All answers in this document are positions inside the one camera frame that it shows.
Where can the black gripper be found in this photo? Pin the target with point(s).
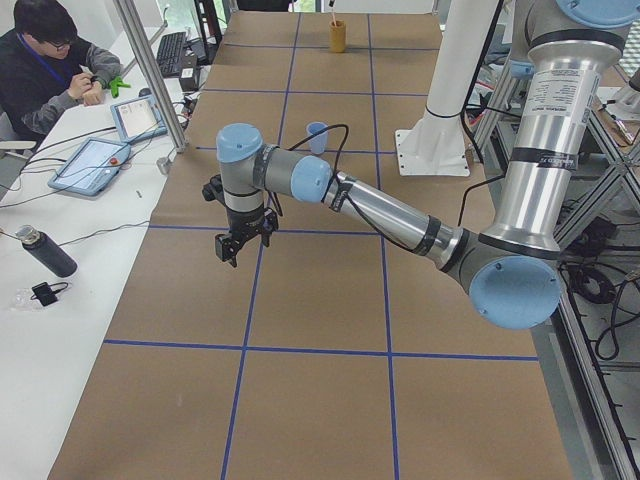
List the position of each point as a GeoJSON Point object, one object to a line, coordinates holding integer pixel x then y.
{"type": "Point", "coordinates": [243, 221]}

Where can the blue plastic cup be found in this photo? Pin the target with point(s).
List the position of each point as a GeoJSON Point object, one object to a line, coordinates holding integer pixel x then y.
{"type": "Point", "coordinates": [318, 137]}

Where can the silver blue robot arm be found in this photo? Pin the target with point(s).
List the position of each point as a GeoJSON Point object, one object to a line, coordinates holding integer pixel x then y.
{"type": "Point", "coordinates": [328, 280]}

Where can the tan bamboo cup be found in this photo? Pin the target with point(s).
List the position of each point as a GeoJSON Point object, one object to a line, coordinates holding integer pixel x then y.
{"type": "Point", "coordinates": [337, 36]}

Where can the brown paper table mat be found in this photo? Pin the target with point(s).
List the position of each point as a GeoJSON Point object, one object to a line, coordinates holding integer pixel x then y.
{"type": "Point", "coordinates": [169, 398]}

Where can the far blue teach pendant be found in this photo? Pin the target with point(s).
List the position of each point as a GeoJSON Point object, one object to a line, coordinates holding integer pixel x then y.
{"type": "Point", "coordinates": [138, 119]}

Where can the blue teach pendant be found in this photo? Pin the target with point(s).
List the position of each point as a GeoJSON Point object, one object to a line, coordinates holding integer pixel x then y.
{"type": "Point", "coordinates": [138, 119]}
{"type": "Point", "coordinates": [91, 168]}

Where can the small black box with label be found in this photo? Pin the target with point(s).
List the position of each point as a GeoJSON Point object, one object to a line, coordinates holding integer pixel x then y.
{"type": "Point", "coordinates": [189, 79]}

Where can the near blue teach pendant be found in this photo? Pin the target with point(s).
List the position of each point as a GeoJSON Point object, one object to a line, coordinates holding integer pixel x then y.
{"type": "Point", "coordinates": [91, 168]}

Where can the black water bottle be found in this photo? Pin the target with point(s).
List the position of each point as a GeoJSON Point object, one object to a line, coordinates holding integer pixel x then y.
{"type": "Point", "coordinates": [46, 251]}

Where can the green plastic clamp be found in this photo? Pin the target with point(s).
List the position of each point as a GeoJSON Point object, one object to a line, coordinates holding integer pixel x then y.
{"type": "Point", "coordinates": [116, 85]}

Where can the black keyboard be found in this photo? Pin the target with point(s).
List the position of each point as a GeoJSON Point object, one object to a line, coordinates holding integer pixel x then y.
{"type": "Point", "coordinates": [170, 53]}

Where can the seated person in black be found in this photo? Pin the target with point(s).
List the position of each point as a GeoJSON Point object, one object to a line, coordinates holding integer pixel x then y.
{"type": "Point", "coordinates": [47, 69]}

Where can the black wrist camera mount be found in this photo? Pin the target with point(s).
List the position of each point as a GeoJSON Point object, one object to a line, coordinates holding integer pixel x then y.
{"type": "Point", "coordinates": [213, 190]}

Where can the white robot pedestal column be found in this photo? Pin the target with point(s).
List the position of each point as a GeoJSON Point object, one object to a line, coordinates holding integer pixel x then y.
{"type": "Point", "coordinates": [435, 146]}

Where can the aluminium frame post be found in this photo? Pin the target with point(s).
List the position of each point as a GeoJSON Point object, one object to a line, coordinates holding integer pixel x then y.
{"type": "Point", "coordinates": [141, 48]}

